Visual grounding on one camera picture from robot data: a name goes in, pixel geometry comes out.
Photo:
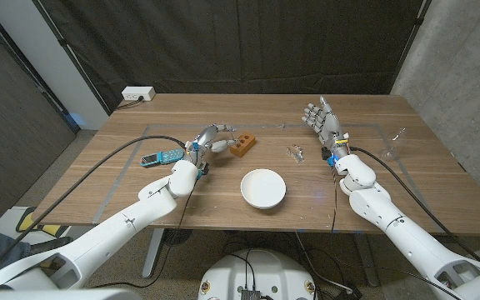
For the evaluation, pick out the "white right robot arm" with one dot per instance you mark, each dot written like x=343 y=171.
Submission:
x=390 y=212

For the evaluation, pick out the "clear plastic test tube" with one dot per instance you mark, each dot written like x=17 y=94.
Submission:
x=232 y=135

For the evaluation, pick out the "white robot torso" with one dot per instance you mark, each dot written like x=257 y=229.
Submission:
x=265 y=271

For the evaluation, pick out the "blue toy flip phone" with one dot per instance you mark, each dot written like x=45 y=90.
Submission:
x=163 y=157

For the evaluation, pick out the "black power adapter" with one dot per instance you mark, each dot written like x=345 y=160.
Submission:
x=348 y=293

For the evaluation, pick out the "small clear crumpled plastic piece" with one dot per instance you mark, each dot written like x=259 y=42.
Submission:
x=296 y=154

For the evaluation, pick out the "black round floor disk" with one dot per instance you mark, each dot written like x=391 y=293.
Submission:
x=177 y=236

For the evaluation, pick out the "white power strip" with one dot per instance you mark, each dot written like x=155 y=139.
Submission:
x=138 y=93

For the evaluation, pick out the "white table leg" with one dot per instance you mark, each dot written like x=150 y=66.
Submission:
x=153 y=254

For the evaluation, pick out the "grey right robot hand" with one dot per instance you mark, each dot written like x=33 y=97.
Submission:
x=329 y=125

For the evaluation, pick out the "grey finned device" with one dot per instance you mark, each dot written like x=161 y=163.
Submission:
x=250 y=295

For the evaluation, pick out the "dark grey door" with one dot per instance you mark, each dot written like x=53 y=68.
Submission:
x=11 y=125

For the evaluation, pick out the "white floor base plate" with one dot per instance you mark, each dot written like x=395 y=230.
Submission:
x=6 y=221

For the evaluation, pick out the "brown block with holes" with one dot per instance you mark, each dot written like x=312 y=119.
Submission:
x=246 y=144

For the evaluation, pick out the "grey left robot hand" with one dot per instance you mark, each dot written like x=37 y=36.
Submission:
x=204 y=137

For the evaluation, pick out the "black backdrop curtain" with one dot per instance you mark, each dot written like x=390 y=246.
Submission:
x=244 y=46

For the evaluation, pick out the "yellow and black floor object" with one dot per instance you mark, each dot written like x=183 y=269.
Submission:
x=29 y=223

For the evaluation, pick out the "grey table leg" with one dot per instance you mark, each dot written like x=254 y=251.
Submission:
x=367 y=260

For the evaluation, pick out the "clear glass flask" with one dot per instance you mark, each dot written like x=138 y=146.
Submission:
x=392 y=152

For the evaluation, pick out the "white round dish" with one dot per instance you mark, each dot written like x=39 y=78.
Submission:
x=263 y=187

